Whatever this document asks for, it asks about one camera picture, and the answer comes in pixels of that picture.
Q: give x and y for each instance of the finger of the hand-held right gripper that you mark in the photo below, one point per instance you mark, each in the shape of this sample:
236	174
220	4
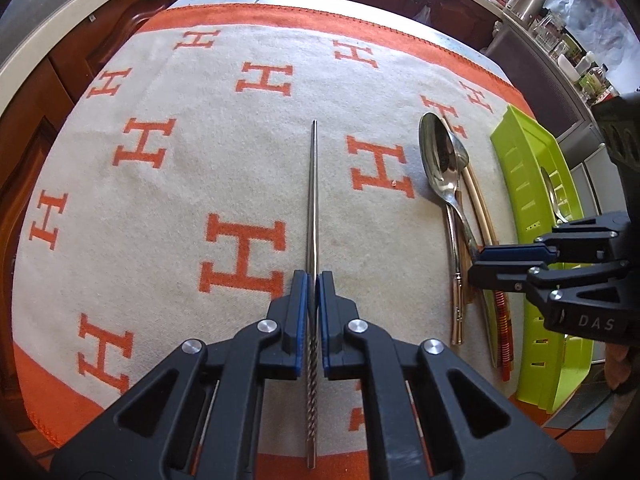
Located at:
515	254
500	275

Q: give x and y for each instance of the clear glass jars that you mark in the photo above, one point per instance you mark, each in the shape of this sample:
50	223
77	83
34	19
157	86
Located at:
550	35

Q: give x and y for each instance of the red striped wooden chopstick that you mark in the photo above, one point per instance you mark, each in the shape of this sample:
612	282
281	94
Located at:
502	310

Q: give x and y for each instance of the green plastic tray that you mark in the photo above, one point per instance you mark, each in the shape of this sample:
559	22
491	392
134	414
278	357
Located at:
520	170

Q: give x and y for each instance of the white plastic bag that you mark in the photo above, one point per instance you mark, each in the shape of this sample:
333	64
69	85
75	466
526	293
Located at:
422	12

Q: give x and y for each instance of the person's right hand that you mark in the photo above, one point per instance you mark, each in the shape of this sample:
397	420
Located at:
622	367

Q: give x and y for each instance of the silver metal chopstick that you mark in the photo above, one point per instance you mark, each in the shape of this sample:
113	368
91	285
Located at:
313	200

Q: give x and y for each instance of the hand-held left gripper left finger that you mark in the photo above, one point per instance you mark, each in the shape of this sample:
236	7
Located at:
300	320

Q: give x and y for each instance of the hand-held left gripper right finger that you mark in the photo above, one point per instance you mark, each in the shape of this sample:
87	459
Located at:
326	320

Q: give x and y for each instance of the plain wooden chopstick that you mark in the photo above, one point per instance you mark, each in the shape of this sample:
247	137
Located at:
491	330

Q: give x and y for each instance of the orange and cream printed blanket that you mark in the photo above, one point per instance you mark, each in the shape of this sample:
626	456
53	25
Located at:
175	200

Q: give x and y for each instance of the large steel spoon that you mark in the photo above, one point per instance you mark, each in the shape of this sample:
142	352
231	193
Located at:
442	155

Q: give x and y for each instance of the grey refrigerator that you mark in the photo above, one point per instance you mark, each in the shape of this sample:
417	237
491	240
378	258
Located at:
587	170

